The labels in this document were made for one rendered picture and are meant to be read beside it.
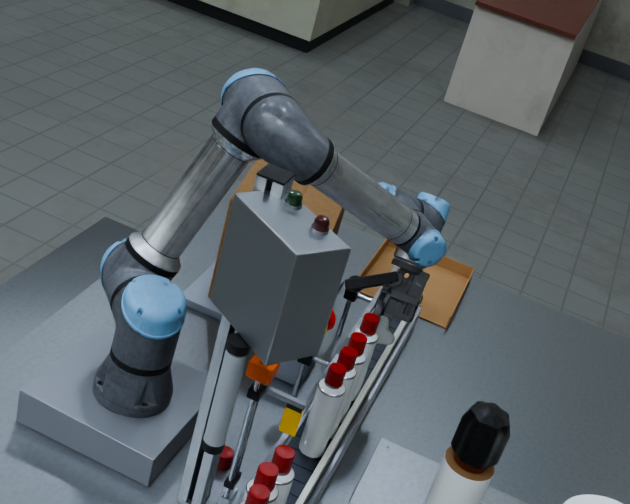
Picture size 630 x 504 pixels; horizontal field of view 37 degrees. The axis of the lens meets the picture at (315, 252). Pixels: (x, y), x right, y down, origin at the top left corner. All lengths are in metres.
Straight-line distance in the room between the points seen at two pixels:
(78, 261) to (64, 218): 1.81
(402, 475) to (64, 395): 0.66
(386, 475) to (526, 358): 0.72
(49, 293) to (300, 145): 0.82
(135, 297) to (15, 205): 2.51
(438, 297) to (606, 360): 0.47
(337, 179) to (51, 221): 2.55
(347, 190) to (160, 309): 0.40
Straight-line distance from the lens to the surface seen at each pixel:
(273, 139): 1.63
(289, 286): 1.28
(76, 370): 1.90
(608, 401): 2.46
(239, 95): 1.72
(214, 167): 1.75
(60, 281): 2.26
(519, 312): 2.66
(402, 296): 2.01
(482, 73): 6.55
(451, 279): 2.67
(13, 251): 3.89
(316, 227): 1.32
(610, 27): 8.70
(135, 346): 1.74
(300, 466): 1.83
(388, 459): 1.91
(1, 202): 4.21
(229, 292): 1.41
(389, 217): 1.78
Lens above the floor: 2.10
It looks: 29 degrees down
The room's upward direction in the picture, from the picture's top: 16 degrees clockwise
